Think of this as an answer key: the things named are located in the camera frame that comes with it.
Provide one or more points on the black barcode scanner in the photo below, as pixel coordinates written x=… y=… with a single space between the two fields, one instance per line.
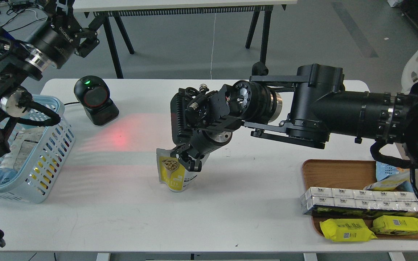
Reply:
x=94 y=95

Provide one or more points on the wooden brown tray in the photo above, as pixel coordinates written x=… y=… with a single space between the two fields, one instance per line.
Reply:
x=347 y=174

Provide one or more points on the background white table black legs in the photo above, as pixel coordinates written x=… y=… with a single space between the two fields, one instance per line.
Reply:
x=121 y=8

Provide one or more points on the yellow white snack pouch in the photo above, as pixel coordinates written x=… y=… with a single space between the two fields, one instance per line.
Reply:
x=172 y=173

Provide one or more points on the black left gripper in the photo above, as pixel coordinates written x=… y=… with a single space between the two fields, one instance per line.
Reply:
x=58 y=37

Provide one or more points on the yellow snack pack left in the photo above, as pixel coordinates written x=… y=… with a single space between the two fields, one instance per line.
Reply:
x=346 y=230

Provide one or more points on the silver multipack snack box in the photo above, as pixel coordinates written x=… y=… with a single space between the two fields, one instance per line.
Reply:
x=339 y=202

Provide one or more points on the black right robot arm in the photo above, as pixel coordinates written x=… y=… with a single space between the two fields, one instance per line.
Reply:
x=302 y=109

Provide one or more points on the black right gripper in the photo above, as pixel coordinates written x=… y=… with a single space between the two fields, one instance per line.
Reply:
x=193 y=149

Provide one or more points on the white snack bag in basket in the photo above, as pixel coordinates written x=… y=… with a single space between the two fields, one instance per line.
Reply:
x=25 y=141

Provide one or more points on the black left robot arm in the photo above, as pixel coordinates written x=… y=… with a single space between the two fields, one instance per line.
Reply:
x=17 y=104

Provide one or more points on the light blue plastic basket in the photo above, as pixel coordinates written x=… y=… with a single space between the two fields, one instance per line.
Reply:
x=37 y=154

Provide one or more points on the yellow snack pack right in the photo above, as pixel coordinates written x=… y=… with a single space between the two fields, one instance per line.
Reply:
x=395 y=225

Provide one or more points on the blue yellow snack bag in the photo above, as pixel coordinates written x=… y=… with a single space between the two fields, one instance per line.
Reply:
x=391 y=178

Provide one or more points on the yellow snack pack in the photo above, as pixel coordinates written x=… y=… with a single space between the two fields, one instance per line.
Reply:
x=395 y=225
x=346 y=230

